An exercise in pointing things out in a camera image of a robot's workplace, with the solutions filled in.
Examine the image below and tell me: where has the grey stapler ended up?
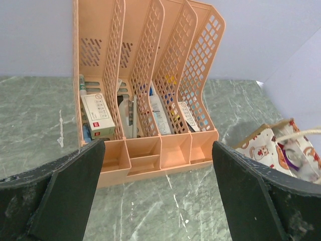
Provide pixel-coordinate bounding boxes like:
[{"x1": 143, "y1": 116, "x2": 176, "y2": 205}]
[{"x1": 117, "y1": 95, "x2": 137, "y2": 139}]

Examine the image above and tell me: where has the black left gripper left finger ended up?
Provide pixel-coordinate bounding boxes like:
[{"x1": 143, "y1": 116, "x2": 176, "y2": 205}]
[{"x1": 1, "y1": 140, "x2": 105, "y2": 240}]

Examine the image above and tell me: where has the peach plastic file organizer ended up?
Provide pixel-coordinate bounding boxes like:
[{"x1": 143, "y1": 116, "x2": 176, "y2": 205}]
[{"x1": 73, "y1": 1, "x2": 225, "y2": 188}]

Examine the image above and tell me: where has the small white card box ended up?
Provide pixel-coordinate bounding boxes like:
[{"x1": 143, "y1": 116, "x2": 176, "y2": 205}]
[{"x1": 178, "y1": 101, "x2": 200, "y2": 132}]

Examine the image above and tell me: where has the white stationery box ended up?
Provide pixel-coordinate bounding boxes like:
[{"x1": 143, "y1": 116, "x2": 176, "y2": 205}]
[{"x1": 81, "y1": 93, "x2": 115, "y2": 139}]

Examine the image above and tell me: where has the green white glue stick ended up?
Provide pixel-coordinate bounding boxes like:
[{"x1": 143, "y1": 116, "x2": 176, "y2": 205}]
[{"x1": 79, "y1": 74, "x2": 87, "y2": 95}]

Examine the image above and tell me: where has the white printed tube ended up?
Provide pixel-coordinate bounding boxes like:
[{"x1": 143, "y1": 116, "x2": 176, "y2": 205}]
[{"x1": 149, "y1": 85, "x2": 173, "y2": 135}]

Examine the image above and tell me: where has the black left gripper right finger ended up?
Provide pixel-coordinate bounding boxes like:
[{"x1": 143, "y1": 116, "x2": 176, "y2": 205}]
[{"x1": 212, "y1": 141, "x2": 320, "y2": 240}]

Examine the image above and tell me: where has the patterned canvas tote bag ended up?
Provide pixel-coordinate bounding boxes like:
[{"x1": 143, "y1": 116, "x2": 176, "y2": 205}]
[{"x1": 234, "y1": 118, "x2": 320, "y2": 184}]

